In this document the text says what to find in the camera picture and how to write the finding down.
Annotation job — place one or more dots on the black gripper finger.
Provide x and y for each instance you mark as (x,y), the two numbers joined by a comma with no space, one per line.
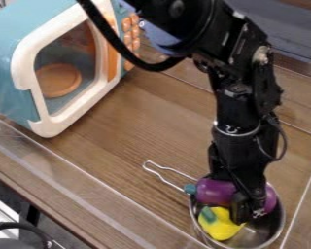
(239,208)
(218,172)

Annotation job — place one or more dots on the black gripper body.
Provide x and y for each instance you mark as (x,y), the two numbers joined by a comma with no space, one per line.
(246,153)

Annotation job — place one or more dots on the purple toy eggplant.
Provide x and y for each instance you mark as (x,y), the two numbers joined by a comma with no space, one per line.
(216,192)

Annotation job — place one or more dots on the silver pot with wire handle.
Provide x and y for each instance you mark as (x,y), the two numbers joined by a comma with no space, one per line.
(260,231)

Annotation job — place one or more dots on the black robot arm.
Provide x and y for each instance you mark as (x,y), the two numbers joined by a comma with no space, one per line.
(230,49)

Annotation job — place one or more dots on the yellow toy vegetable piece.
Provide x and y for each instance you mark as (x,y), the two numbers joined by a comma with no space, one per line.
(216,224)

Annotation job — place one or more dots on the clear acrylic front barrier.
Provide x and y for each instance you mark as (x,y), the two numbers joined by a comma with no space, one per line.
(101,216)

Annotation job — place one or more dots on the blue toy microwave oven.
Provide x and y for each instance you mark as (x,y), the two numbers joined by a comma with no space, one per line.
(58,66)

